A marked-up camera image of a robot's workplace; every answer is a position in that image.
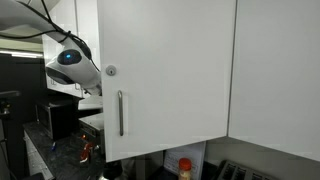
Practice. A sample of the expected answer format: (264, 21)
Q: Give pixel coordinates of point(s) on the black microwave oven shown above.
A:
(60, 120)

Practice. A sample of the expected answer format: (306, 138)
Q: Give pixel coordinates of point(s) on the stainless steel coffee maker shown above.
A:
(95, 121)

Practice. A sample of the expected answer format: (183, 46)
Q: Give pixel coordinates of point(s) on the silver cabinet lock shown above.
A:
(111, 70)

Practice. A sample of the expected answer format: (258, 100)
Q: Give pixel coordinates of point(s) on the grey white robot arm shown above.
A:
(73, 66)

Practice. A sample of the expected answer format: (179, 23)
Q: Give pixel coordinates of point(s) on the white cabinet door with lock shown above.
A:
(173, 83)

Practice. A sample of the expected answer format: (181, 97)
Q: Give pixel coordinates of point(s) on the white lower cabinet fronts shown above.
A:
(36, 160)

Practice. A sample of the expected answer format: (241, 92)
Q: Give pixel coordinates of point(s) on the stainless steel toaster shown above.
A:
(233, 171)

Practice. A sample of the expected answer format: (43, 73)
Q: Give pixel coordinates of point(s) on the ceiling light strip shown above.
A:
(20, 54)

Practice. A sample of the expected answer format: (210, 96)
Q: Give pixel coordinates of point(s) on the spice bottle red cap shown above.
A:
(184, 165)

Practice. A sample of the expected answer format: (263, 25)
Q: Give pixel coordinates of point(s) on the black coffee pot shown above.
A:
(113, 170)

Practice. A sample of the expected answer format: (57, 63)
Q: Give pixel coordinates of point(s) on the blue pen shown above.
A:
(53, 146)

